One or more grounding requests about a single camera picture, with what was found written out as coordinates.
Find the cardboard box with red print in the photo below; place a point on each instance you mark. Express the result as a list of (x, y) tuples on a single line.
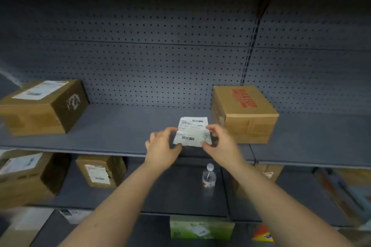
[(252, 129)]

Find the person's right hand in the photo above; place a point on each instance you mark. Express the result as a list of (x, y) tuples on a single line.
[(226, 149)]

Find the small labelled cardboard box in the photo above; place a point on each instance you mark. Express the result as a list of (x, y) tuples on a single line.
[(118, 168)]

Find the clear plastic water bottle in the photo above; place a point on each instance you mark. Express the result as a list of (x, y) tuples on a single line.
[(209, 181)]

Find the person's right forearm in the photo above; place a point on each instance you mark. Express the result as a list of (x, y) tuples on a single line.
[(275, 206)]

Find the green and white package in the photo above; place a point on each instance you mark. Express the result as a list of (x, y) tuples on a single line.
[(200, 228)]

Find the person's left forearm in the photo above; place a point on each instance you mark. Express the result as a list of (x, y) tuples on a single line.
[(116, 212)]

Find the red and yellow packet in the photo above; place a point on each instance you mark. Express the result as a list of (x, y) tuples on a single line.
[(262, 233)]

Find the stack of white label sheets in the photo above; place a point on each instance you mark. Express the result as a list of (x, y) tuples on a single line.
[(192, 132)]

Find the cardboard box with white logo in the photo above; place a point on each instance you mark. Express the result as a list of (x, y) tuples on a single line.
[(34, 116)]

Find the brown cardboard box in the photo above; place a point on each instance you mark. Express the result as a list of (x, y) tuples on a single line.
[(275, 170), (347, 177)]

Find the slotted grey upright post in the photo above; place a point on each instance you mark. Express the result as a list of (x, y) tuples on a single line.
[(249, 53)]

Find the grey pegboard back panel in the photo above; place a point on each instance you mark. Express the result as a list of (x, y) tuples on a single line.
[(145, 53)]

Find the large labelled cardboard box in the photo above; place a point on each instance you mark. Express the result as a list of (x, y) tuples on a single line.
[(23, 186)]

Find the person's left hand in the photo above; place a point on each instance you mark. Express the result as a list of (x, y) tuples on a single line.
[(159, 148)]

